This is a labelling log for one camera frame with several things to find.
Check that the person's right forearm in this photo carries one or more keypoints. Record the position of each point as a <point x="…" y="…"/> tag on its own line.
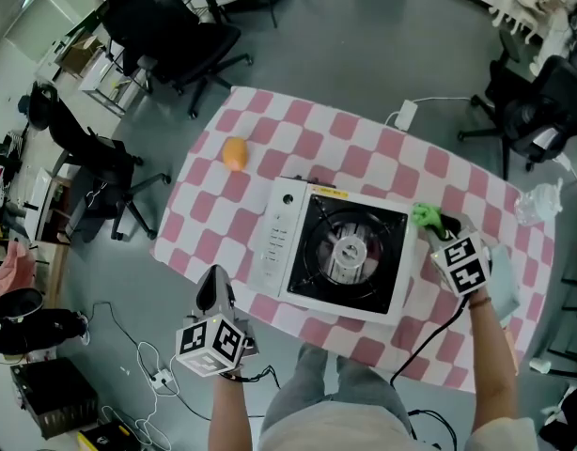
<point x="493" y="364"/>

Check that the yellow black tool box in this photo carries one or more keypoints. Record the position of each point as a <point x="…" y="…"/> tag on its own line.
<point x="105" y="437"/>

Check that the pink white checkered tablecloth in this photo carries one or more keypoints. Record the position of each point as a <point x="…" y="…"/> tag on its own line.
<point x="354" y="148"/>

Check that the black mesh crate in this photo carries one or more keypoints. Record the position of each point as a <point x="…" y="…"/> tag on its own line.
<point x="53" y="397"/>

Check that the person's beige shirt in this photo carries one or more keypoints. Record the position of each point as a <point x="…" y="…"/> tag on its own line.
<point x="363" y="432"/>

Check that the white power strip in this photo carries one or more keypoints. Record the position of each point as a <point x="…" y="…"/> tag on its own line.
<point x="405" y="114"/>
<point x="160" y="379"/>

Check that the black office chair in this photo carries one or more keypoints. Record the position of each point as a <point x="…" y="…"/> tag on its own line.
<point x="537" y="111"/>
<point x="171" y="31"/>
<point x="96" y="167"/>

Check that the clear crumpled plastic bag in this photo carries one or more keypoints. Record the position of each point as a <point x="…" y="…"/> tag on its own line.
<point x="537" y="202"/>

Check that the person's grey jeans legs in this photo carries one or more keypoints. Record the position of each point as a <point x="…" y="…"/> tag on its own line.
<point x="316" y="383"/>

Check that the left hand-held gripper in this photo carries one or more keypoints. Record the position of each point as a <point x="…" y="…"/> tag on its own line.
<point x="208" y="343"/>

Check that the cardboard box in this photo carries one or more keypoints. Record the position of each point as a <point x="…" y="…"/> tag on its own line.
<point x="82" y="54"/>

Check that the light blue folded cloth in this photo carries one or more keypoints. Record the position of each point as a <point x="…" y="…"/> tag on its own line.
<point x="504" y="284"/>

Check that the orange sponge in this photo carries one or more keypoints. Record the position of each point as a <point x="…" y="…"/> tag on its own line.
<point x="235" y="154"/>

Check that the person's left forearm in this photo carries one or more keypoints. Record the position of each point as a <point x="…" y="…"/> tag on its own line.
<point x="229" y="411"/>

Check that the green cloth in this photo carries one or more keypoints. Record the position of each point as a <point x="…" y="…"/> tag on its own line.
<point x="427" y="216"/>

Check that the white portable stove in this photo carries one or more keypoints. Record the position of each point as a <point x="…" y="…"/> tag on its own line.
<point x="288" y="233"/>

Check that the pink cloth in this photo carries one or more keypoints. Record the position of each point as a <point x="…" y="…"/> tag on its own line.
<point x="13" y="268"/>

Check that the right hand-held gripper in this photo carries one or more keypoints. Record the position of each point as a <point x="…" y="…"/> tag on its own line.
<point x="462" y="263"/>

